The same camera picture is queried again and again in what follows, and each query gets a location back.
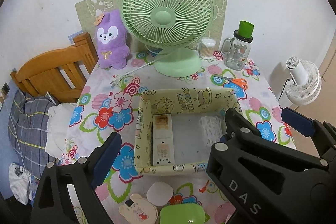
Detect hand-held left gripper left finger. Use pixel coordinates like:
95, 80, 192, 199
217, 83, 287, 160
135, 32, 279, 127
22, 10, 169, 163
30, 132, 122, 224

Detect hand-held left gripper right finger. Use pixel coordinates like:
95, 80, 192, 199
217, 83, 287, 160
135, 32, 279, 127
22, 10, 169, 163
207, 108, 336, 224

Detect beige bunny print case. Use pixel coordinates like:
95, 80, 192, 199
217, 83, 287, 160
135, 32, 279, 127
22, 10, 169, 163
119, 194, 159, 224

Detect white round disc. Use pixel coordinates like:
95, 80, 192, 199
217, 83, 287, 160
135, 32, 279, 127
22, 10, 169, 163
146, 182, 174, 206

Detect yellow printed storage box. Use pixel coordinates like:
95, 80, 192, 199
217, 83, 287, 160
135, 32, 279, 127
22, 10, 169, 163
133, 87, 243, 177

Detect white standing fan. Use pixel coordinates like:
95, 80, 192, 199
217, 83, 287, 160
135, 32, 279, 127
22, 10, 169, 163
285, 56, 322, 106

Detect white remote control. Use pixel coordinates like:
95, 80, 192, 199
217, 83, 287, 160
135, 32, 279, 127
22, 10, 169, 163
152, 114, 176, 165

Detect beige wooden door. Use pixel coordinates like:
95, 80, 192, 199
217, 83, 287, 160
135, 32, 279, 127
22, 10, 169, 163
318, 0, 336, 83

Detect grey plaid pillow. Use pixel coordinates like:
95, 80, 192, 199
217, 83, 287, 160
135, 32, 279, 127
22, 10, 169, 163
8, 89, 59, 182

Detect white printed cloth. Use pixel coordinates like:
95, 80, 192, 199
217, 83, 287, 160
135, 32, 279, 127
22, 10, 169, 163
8, 162, 32, 206

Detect white lace cloth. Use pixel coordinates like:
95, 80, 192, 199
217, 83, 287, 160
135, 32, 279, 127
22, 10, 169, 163
199, 115, 226, 147

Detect glass jar with green cap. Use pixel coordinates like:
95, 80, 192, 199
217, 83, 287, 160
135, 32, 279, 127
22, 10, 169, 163
221, 20, 255, 71

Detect green oval case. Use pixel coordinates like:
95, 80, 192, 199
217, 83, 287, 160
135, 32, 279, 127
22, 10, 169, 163
159, 202, 206, 224

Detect floral tablecloth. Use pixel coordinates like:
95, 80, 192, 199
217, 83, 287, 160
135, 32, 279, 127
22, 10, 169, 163
56, 49, 297, 224

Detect wooden chair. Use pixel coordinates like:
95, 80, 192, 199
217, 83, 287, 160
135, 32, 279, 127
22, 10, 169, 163
10, 32, 99, 104

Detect purple plush bunny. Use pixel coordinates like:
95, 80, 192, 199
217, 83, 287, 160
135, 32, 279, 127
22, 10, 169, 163
94, 9, 131, 70

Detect cotton swab container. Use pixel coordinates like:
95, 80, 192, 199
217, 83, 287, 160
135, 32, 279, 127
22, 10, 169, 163
199, 37, 217, 60

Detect green desk fan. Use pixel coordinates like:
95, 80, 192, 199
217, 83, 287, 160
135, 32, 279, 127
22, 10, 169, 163
121, 0, 218, 77

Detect black power cable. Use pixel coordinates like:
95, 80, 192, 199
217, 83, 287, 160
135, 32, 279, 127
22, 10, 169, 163
278, 78, 292, 101

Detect orange handled scissors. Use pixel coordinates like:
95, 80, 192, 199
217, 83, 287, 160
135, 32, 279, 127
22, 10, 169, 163
213, 74, 248, 89

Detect white fan power cord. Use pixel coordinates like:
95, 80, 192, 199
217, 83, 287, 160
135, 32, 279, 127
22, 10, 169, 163
110, 52, 164, 85

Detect beige printed wall cloth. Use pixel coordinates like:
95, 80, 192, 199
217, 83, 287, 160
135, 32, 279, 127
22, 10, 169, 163
75, 0, 229, 52

